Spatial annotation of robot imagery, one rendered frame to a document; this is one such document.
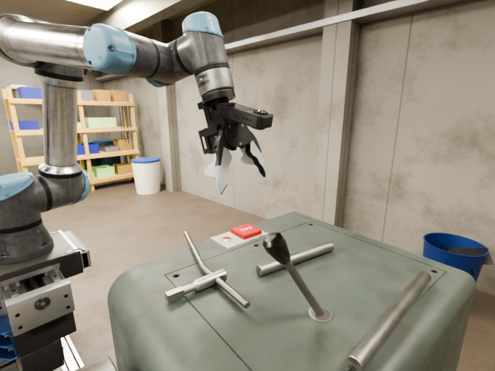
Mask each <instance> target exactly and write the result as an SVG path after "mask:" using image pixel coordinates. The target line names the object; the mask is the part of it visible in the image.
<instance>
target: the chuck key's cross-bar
mask: <svg viewBox="0 0 495 371"><path fill-rule="evenodd" d="M183 234H184V236H185V238H186V240H187V242H188V244H189V246H190V248H191V250H192V253H193V255H194V257H195V259H196V261H197V263H198V266H199V268H200V269H201V271H202V272H203V273H205V274H206V275H208V274H211V273H212V271H211V270H210V269H209V268H208V267H206V265H205V264H204V262H203V259H202V258H201V257H200V254H199V252H198V251H197V248H196V247H195V245H194V242H193V241H192V239H191V237H190V235H189V233H188V232H187V231H185V232H184V233H183ZM215 283H216V284H217V285H218V286H219V287H221V288H222V289H223V290H224V291H225V292H227V293H228V294H229V295H230V296H232V298H234V299H235V301H237V302H238V303H239V304H240V305H242V306H243V307H244V308H248V307H249V306H250V302H249V301H248V300H246V299H245V298H244V297H243V296H242V295H241V294H239V293H238V292H237V291H236V290H234V289H233V288H232V287H230V286H229V285H228V284H227V283H226V282H225V281H224V280H222V279H221V278H219V277H218V278H216V280H215Z"/></svg>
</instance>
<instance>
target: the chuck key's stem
mask: <svg viewBox="0 0 495 371"><path fill-rule="evenodd" d="M218 277H219V278H221V279H222V280H224V281H225V280H227V273H226V271H225V270H224V269H220V270H218V271H216V272H212V273H211V274H208V275H205V276H202V277H201V278H198V279H195V280H193V282H192V283H191V284H189V285H186V286H183V287H181V286H180V287H177V288H175V289H172V290H170V291H167V292H165V299H166V301H167V302H168V303H170V302H173V301H175V300H178V299H180V298H182V297H184V295H185V294H188V293H191V292H193V291H196V292H200V291H202V290H204V289H207V288H208V287H211V286H214V285H216V283H215V280H216V278H218Z"/></svg>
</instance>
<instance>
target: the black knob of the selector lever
mask: <svg viewBox="0 0 495 371"><path fill-rule="evenodd" d="M262 245H263V247H264V249H265V250H266V252H267V253H268V254H269V255H270V256H271V257H272V258H274V259H275V260H276V261H277V262H279V263H280V264H282V265H284V264H287V263H288V262H289V261H290V259H291V257H290V253H289V249H288V246H287V242H286V239H285V238H284V237H283V236H282V235H281V234H280V233H279V232H274V233H270V234H268V235H267V236H266V237H265V238H264V240H263V242H262Z"/></svg>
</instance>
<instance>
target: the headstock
mask: <svg viewBox="0 0 495 371"><path fill-rule="evenodd" d="M252 226H254V227H257V228H258V229H260V230H263V231H264V232H266V233H269V234H270V233H274V232H279V233H280V234H281V235H282V236H283V237H284V238H285V239H286V242H287V246H288V249H289V253H290V254H293V253H295V252H299V251H301V250H305V249H308V248H310V247H314V246H317V245H319V244H323V243H326V242H328V241H330V242H331V243H332V244H333V245H334V250H332V251H331V252H327V253H324V254H322V255H319V256H316V257H314V258H310V259H308V260H305V261H302V262H300V263H297V264H293V265H294V267H295V268H296V270H297V271H298V273H299V275H300V276H301V278H302V279H303V281H304V283H305V284H306V285H307V287H308V289H309V290H310V292H311V293H312V295H313V296H314V298H315V299H316V301H317V303H318V304H319V306H323V307H325V308H327V309H328V310H330V312H331V313H332V319H331V320H330V321H328V322H318V321H315V320H313V318H311V317H310V315H309V309H310V308H311V306H310V304H309V303H308V302H307V300H306V298H305V297H304V295H303V294H302V292H301V290H300V289H299V288H298V286H297V285H296V283H295V281H294V280H293V279H292V277H291V276H290V274H289V273H288V271H287V270H286V268H283V269H280V270H277V271H274V272H271V273H269V274H266V275H262V276H259V275H258V274H257V272H256V266H257V265H259V264H263V263H265V262H268V261H271V260H274V258H272V257H271V256H270V255H269V254H268V253H267V252H266V250H265V249H264V247H263V245H262V242H263V240H264V238H265V237H266V236H267V235H268V234H267V235H265V236H262V237H259V238H255V239H254V240H251V241H247V242H245V243H243V244H239V245H236V246H235V247H231V248H228V249H226V248H225V247H223V246H222V245H221V244H219V243H217V242H216V241H214V240H213V239H211V238H210V239H208V240H206V241H202V242H200V243H197V244H195V247H196V248H197V251H198V252H199V254H200V257H201V258H202V259H203V262H204V264H205V265H206V267H208V268H209V269H210V270H211V271H212V272H216V271H218V270H220V269H224V270H225V271H226V273H227V280H225V282H226V283H227V284H228V285H229V286H230V287H232V288H233V289H234V290H236V291H237V292H238V293H239V294H241V295H242V296H243V297H244V298H245V299H246V300H248V301H249V302H250V306H249V307H248V308H244V307H243V306H242V305H240V304H239V303H238V302H237V301H235V299H234V298H232V296H230V295H229V294H228V293H227V292H226V291H224V290H223V289H222V288H221V287H219V286H218V285H217V284H216V285H214V286H211V287H208V288H207V289H204V290H202V291H199V292H196V291H193V292H191V293H188V294H185V295H184V297H182V298H180V299H178V300H175V301H173V302H170V303H168V302H167V301H166V299H165V292H167V291H170V290H172V289H175V288H177V287H180V286H181V287H183V286H186V285H189V284H191V283H192V282H193V280H195V279H198V278H201V277H202V276H205V275H206V274H205V273H203V272H202V271H201V269H200V268H199V266H198V263H197V261H196V259H195V257H194V255H193V253H192V250H191V248H190V247H185V248H183V249H181V250H177V251H174V252H171V253H169V254H166V255H163V256H161V257H159V258H156V259H153V260H151V261H148V262H145V263H143V264H139V265H138V266H134V267H132V268H129V269H127V270H126V271H124V272H123V273H121V274H120V276H118V277H117V279H115V281H114V282H113V284H112V286H111V287H110V290H109V292H108V310H109V315H110V325H111V330H112V335H113V345H114V350H115V355H116V365H117V370H118V371H352V370H351V369H350V368H349V367H348V365H347V363H346V358H347V356H348V355H349V354H350V353H351V351H352V350H353V349H354V348H355V347H356V346H357V345H358V344H359V342H360V341H361V340H362V339H363V337H364V336H365V335H366V334H367V332H368V331H369V330H370V329H371V328H372V327H373V326H374V325H375V324H376V322H377V321H378V320H379V319H380V317H381V316H382V315H383V314H384V312H386V310H388V308H389V307H390V306H391V305H392V304H393V302H394V301H395V300H396V298H397V297H398V296H399V295H400V294H401V293H402V292H403V291H404V290H405V288H406V287H407V286H408V285H409V283H410V282H411V281H412V280H413V278H414V277H415V276H416V275H417V274H418V273H419V272H420V271H426V272H428V273H429V274H430V275H431V277H432V279H431V281H430V282H429V283H428V285H427V286H426V288H425V289H424V290H423V291H422V292H421V294H420V296H419V297H418V299H417V300H416V301H415V302H414V303H413V305H412V306H411V308H410V309H409V311H408V312H407V313H406V314H405V316H404V317H403V319H402V320H401V321H400V323H399V324H398V325H397V327H396V328H395V330H394V331H393V332H392V333H391V335H390V336H389V337H388V339H387V340H386V342H385V343H384V344H383V345H382V347H381V348H380V350H379V351H378V353H377V354H376V355H375V356H374V357H373V359H372V361H371V362H370V364H369V365H368V366H367V367H366V368H365V370H364V371H456V370H457V365H458V361H459V357H460V352H461V349H462V345H463V340H464V336H465V333H466V327H467V324H468V318H469V315H470V311H471V306H472V303H473V299H474V293H475V290H476V282H475V280H474V279H473V277H472V276H471V275H470V274H469V273H467V272H464V271H463V270H460V269H456V268H454V267H452V266H448V265H445V264H442V263H440V262H437V261H433V260H431V259H429V258H425V257H423V256H420V255H417V254H415V253H412V252H408V251H406V250H403V249H400V248H398V247H394V246H392V245H389V244H386V243H383V242H380V241H377V240H375V239H372V238H368V237H366V236H363V235H360V234H358V233H354V232H352V231H350V230H346V229H343V228H341V227H338V226H335V225H331V224H329V223H327V222H323V221H320V220H318V219H315V218H312V217H310V216H306V215H303V214H302V213H298V212H295V211H293V212H291V213H287V214H284V215H282V216H278V217H275V218H272V219H268V220H266V221H263V222H259V223H256V224H254V225H252ZM114 326H115V327H114ZM114 329H116V330H114ZM117 337H118V338H117ZM116 338H117V340H118V341H117V340H116ZM117 345H118V346H117ZM119 349H120V350H119ZM117 354H118V355H117ZM120 356H121V358H120ZM122 360H123V361H122ZM119 361H120V363H119ZM120 364H121V365H120ZM122 368H123V369H122Z"/></svg>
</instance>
